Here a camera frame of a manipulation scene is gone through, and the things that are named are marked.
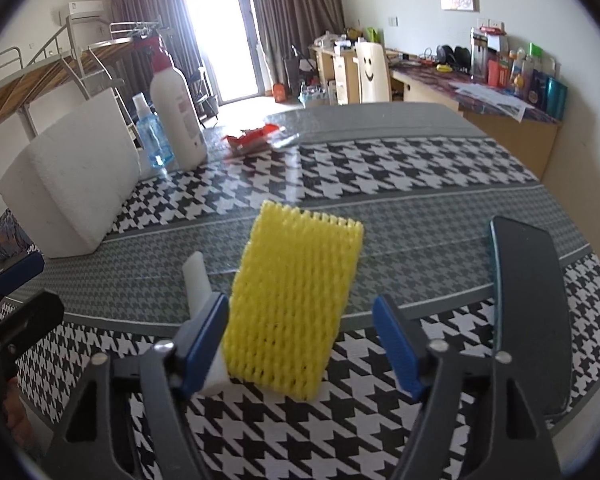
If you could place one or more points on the red snack packet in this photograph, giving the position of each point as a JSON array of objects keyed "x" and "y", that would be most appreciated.
[{"x": 252, "y": 139}]

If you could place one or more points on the wooden smiley chair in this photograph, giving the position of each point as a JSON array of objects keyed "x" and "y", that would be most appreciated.
[{"x": 372, "y": 72}]

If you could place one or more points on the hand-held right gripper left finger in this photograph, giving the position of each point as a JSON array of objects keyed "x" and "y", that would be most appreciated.
[{"x": 205, "y": 345}]

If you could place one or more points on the white foam box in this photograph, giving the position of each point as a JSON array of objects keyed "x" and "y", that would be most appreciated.
[{"x": 70, "y": 185}]

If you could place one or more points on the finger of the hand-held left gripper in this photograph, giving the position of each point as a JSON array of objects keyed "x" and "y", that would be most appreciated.
[
  {"x": 40, "y": 310},
  {"x": 22, "y": 267}
]

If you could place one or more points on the white air conditioner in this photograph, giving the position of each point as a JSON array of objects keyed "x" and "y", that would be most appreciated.
[{"x": 85, "y": 9}]

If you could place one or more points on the green bag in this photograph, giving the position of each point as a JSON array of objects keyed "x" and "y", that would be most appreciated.
[{"x": 372, "y": 35}]

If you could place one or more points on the yellow foam net sleeve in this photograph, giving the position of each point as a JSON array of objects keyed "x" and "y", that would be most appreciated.
[{"x": 290, "y": 300}]

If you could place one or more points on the black smartphone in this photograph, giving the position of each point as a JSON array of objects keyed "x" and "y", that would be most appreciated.
[{"x": 530, "y": 310}]

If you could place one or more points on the wooden desk with drawers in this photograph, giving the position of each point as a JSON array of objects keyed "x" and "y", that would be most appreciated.
[{"x": 332, "y": 75}]

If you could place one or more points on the brown curtain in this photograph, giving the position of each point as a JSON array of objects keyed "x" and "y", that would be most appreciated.
[
  {"x": 140, "y": 10},
  {"x": 295, "y": 20}
]

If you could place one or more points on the black folding chair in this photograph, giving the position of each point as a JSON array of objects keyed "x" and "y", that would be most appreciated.
[{"x": 206, "y": 95}]

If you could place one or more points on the teal bottle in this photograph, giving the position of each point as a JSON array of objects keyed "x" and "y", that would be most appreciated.
[{"x": 556, "y": 96}]

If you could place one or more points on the dark blue bottle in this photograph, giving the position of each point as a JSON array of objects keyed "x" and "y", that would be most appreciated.
[{"x": 537, "y": 87}]

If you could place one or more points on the glass balcony door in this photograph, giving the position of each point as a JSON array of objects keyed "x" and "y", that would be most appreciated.
[{"x": 220, "y": 35}]

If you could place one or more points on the grey metal bunk bed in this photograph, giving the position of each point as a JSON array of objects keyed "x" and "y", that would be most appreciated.
[{"x": 40, "y": 80}]

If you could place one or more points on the red box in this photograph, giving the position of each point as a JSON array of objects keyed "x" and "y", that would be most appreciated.
[{"x": 497, "y": 72}]

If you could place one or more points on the orange floor container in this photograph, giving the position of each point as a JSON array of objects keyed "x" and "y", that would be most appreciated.
[{"x": 280, "y": 92}]

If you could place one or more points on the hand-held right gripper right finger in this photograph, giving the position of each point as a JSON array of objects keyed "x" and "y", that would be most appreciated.
[{"x": 397, "y": 345}]

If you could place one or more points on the blue spray bottle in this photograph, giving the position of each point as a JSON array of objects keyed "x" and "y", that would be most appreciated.
[{"x": 152, "y": 135}]

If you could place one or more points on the houndstooth tablecloth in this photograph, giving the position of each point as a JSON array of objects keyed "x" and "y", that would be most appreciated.
[{"x": 380, "y": 195}]

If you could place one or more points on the desk with colourful cover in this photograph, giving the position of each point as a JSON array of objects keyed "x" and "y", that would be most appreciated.
[{"x": 505, "y": 130}]

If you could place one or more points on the double wall socket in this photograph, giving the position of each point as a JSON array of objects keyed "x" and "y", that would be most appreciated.
[{"x": 491, "y": 24}]

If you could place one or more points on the white lotion pump bottle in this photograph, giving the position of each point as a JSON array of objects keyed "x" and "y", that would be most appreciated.
[{"x": 177, "y": 110}]

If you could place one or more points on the purple grey quilt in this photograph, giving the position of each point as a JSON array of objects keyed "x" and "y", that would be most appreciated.
[{"x": 7, "y": 237}]

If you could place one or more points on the white paper sheets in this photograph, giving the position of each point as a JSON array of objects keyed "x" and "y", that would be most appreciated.
[{"x": 490, "y": 100}]

